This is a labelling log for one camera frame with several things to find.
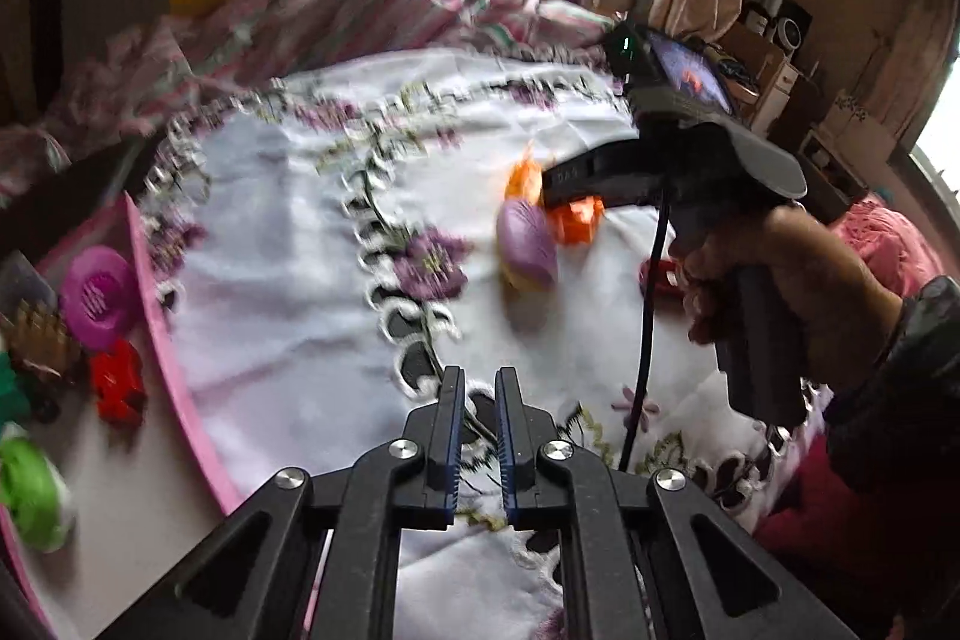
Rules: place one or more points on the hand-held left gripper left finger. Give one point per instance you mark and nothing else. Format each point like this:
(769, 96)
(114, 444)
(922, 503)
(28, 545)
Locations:
(450, 445)

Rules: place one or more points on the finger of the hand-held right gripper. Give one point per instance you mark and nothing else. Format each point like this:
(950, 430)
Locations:
(577, 179)

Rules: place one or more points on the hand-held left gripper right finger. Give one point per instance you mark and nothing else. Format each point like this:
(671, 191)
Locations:
(510, 445)

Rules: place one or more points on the orange cube block piece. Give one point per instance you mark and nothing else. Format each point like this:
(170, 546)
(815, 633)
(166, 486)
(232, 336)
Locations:
(577, 224)

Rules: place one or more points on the purple and orange toy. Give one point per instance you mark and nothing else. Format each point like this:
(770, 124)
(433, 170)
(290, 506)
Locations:
(523, 179)

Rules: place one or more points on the purple embossed oval piece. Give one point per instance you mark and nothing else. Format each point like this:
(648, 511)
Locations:
(525, 239)

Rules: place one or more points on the pink tray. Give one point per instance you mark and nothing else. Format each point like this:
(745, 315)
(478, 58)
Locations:
(135, 497)

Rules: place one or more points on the red puzzle piece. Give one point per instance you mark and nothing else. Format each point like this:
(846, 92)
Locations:
(116, 381)

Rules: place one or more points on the purple funnel toy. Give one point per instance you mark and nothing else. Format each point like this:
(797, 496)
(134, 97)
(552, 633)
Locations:
(97, 299)

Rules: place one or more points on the brown peg toy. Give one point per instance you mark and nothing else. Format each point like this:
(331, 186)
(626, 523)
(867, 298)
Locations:
(41, 344)

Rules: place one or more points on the person's right forearm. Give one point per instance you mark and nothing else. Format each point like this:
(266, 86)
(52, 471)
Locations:
(907, 385)

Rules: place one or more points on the person's right hand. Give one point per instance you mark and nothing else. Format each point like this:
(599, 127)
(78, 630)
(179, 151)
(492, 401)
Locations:
(817, 287)

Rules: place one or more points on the red cylinder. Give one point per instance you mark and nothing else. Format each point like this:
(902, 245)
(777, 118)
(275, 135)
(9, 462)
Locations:
(656, 280)

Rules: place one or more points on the cluttered wooden shelf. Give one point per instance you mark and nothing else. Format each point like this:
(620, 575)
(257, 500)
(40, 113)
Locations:
(780, 33)

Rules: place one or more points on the pink lace cloth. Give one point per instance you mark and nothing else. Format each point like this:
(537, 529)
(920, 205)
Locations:
(889, 242)

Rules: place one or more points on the white embroidered tablecloth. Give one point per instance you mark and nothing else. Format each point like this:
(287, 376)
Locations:
(300, 310)

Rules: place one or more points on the pink striped blanket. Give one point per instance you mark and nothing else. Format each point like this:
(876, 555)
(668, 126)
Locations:
(337, 10)

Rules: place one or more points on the person's red clothing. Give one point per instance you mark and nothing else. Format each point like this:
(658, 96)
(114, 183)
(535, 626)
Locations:
(847, 550)

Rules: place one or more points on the light green round toy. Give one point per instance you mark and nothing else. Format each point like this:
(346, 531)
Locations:
(30, 490)

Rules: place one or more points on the dark green plastic piece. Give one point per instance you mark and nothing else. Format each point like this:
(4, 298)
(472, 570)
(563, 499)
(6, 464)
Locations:
(11, 385)

